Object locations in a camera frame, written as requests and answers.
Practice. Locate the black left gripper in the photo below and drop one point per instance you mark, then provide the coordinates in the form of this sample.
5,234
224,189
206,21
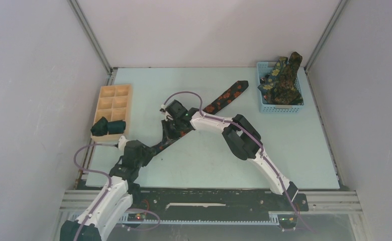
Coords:
145,150

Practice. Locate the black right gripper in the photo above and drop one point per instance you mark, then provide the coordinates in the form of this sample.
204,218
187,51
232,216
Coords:
168,134

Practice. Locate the black orange-flower tie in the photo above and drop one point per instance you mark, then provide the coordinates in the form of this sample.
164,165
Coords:
217,105

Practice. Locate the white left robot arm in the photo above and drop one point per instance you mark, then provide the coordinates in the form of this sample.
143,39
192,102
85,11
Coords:
116,198

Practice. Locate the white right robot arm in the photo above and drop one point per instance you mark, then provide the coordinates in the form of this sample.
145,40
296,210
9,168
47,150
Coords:
243,140

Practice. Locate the rolled dark green tie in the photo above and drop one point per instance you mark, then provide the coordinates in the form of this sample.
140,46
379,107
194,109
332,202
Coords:
116,127

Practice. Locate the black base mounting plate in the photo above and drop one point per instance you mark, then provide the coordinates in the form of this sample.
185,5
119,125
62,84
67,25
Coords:
237,203

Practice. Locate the wooden compartment organizer box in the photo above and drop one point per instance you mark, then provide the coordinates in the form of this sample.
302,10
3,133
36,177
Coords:
114,104

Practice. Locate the navy yellow-flower tie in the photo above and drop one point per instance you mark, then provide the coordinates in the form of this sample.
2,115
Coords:
268,80

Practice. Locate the light blue plastic basket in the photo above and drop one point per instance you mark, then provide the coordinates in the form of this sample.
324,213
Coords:
274,108

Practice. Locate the dark gold-patterned tie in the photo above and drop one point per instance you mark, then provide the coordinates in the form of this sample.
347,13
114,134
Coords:
287,91

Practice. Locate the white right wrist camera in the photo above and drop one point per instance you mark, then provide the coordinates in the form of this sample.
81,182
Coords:
167,115

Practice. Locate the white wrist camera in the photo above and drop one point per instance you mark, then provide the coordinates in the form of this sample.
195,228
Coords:
167,115
122,143

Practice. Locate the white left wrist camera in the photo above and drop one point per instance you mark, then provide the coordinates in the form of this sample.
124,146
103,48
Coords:
122,143

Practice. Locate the light blue cable duct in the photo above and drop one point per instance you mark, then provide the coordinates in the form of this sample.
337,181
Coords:
131,218

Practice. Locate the aluminium frame rail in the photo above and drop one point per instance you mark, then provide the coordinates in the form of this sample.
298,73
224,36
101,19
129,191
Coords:
333,202

